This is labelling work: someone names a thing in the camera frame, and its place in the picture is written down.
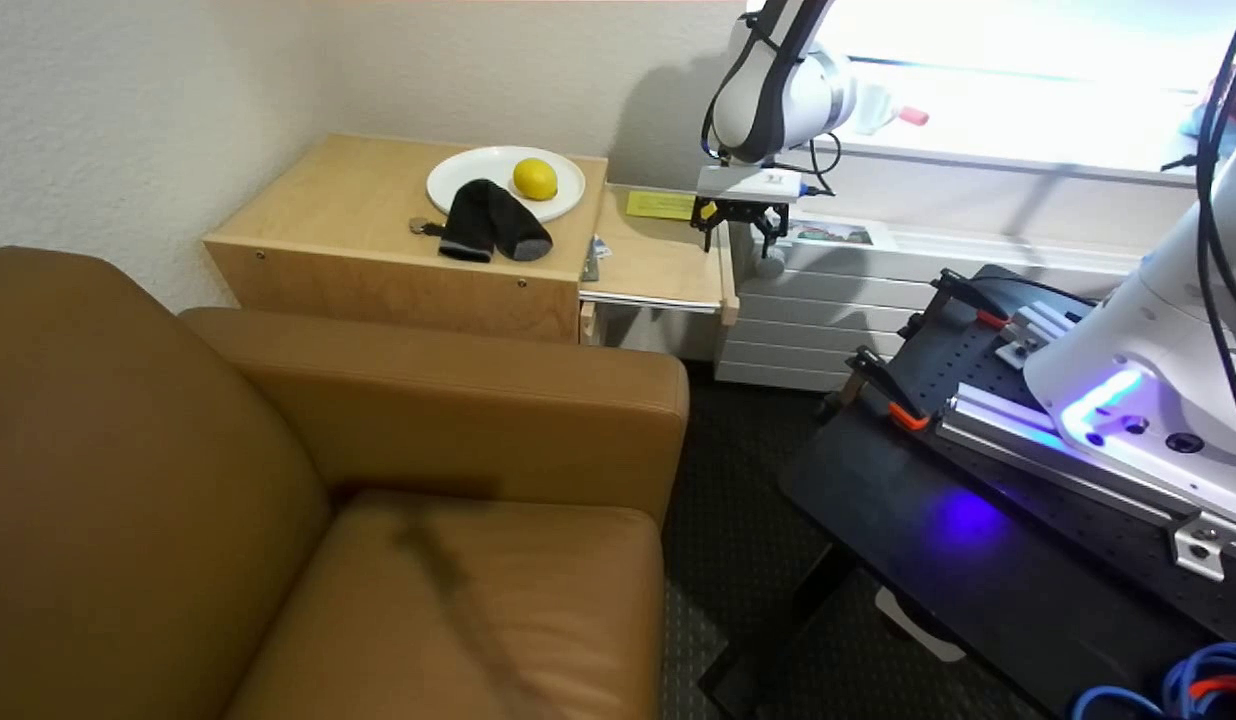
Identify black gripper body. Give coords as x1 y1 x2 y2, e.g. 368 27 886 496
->
687 163 799 244

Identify wooden top drawer tray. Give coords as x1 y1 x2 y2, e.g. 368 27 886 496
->
579 184 741 322

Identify dark sock with grey band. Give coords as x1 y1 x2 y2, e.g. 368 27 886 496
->
438 179 553 262

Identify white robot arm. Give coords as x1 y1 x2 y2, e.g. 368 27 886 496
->
692 0 1236 524

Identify wooden drawer cabinet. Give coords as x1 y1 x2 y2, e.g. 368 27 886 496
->
207 134 619 342

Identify white ribbed radiator box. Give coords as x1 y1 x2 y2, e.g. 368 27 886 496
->
714 220 1132 392

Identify yellow sponge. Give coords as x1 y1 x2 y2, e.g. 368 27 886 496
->
623 186 695 224

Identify orange clamp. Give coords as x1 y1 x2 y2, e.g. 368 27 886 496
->
846 346 926 434

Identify yellow lemon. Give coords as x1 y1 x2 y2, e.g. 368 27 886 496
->
511 159 560 198

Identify white plate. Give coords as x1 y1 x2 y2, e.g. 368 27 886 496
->
422 145 589 220

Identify brown leather sofa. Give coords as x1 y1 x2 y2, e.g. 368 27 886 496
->
0 247 687 720

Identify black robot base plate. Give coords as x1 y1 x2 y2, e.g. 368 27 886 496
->
700 258 1236 720

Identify blue cable coil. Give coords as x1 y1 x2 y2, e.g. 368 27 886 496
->
1068 641 1236 720

